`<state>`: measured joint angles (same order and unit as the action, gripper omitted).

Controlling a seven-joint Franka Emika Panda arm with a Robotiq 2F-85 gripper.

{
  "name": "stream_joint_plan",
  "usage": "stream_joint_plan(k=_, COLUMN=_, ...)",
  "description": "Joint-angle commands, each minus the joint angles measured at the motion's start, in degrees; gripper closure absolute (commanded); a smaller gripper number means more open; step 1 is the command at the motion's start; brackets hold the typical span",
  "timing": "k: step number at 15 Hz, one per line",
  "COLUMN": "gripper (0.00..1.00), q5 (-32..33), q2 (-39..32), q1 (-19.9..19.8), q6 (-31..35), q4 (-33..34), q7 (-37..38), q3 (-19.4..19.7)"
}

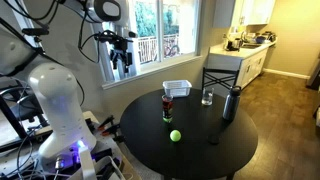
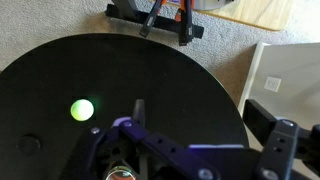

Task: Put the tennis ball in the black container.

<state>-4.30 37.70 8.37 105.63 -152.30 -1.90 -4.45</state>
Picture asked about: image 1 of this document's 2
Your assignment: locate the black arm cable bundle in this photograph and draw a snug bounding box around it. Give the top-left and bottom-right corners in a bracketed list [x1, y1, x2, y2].
[6, 0, 104, 64]

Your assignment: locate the white kitchen counter cabinet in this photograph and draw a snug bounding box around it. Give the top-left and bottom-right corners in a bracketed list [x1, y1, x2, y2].
[207, 39, 278, 90]

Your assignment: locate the white wall cabinet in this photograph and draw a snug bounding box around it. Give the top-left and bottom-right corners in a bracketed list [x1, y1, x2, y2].
[212, 0, 277, 29]

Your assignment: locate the clear glass mug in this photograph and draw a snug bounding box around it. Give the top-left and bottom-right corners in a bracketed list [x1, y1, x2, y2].
[201, 87, 215, 107]

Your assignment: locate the black camera on stand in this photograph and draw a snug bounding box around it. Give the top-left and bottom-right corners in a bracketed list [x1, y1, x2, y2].
[21, 27, 50, 37]

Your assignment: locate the orange-handled black clamp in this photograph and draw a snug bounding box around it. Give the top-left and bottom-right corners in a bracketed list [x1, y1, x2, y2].
[101, 123, 122, 137]
[97, 115, 116, 131]

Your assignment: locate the robot base platform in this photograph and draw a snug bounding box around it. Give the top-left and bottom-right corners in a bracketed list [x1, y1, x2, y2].
[0, 111, 134, 180]

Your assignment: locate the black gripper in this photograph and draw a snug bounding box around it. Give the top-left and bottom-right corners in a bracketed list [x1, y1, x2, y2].
[109, 44, 134, 74]

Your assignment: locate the white plastic basket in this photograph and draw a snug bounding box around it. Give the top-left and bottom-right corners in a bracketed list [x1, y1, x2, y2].
[162, 79, 193, 99]

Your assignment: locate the grey metal water bottle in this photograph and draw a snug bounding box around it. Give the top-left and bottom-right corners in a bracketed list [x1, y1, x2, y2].
[222, 85, 242, 122]

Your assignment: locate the white window frame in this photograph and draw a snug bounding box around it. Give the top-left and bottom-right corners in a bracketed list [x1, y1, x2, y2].
[98, 0, 204, 91]

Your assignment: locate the black cross-back chair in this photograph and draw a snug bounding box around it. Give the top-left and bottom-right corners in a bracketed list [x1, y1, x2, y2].
[201, 66, 241, 98]

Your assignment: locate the green tennis ball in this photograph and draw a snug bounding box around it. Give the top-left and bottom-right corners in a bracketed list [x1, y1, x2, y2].
[169, 129, 182, 143]

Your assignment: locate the clutter on kitchen counter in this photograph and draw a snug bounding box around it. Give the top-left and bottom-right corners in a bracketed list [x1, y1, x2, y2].
[223, 30, 278, 52]

